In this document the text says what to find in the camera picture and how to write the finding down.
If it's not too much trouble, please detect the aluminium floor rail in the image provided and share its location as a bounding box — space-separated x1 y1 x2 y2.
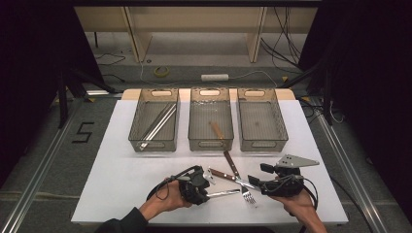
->
315 113 390 233
0 98 84 233

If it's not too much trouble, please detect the smoky clear plastic bin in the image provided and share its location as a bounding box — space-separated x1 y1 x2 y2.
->
188 86 235 152
237 87 290 153
127 87 180 153

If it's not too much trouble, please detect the dark curtain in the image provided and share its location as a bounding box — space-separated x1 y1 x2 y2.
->
0 0 105 188
297 0 412 224

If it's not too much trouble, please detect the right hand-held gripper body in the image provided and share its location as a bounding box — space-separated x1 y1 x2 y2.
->
261 153 320 197

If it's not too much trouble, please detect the beige wooden desk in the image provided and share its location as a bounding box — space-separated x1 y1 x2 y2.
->
73 6 319 64

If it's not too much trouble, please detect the wooden-handled knife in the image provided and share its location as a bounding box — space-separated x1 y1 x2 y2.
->
208 167 261 192

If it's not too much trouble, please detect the yellow tape roll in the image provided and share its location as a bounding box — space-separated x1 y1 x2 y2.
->
154 66 170 78

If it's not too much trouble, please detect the white power strip cable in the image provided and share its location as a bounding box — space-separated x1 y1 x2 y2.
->
227 70 280 88

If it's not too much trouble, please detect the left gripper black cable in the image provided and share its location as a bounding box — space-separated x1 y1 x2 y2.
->
146 164 199 202

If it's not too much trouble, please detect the person's right hand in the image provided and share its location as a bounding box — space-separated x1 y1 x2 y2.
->
271 188 318 217

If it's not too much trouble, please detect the wooden-handled fork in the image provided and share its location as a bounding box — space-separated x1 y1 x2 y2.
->
223 150 259 208

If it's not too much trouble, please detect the thin black floor cable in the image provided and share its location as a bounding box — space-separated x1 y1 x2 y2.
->
94 52 126 66

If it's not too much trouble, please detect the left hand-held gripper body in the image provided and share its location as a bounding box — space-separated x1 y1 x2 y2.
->
176 165 218 206

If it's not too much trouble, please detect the black metal stand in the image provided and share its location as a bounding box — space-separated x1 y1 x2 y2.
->
278 59 334 125
57 69 118 129

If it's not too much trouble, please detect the shiny metal spoon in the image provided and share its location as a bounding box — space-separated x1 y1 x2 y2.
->
205 188 241 199

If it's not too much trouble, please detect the white power strip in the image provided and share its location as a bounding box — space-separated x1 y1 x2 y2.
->
200 73 230 83

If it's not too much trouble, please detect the thick black floor cable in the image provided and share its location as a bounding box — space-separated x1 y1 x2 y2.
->
329 176 375 233

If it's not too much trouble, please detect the black cable bundle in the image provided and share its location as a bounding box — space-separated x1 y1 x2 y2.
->
260 6 304 71

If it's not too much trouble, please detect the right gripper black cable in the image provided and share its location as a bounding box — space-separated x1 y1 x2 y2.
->
266 174 320 233

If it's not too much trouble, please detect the person's left hand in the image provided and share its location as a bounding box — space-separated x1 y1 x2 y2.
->
151 179 194 217

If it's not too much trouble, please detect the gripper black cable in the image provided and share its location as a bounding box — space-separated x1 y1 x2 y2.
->
146 164 199 202
266 174 320 233

